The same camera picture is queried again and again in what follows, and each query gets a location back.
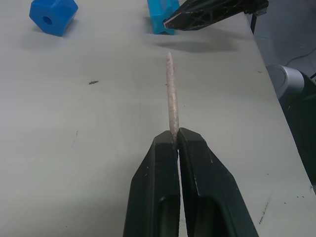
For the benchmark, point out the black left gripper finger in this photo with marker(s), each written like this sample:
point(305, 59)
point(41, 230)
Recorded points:
point(150, 187)
point(209, 187)
point(209, 14)

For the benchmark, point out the blue hexagonal block with hole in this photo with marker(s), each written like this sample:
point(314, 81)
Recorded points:
point(53, 16)

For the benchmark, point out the light blue star-shaped block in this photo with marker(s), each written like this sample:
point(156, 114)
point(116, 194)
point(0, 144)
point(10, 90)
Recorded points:
point(158, 17)

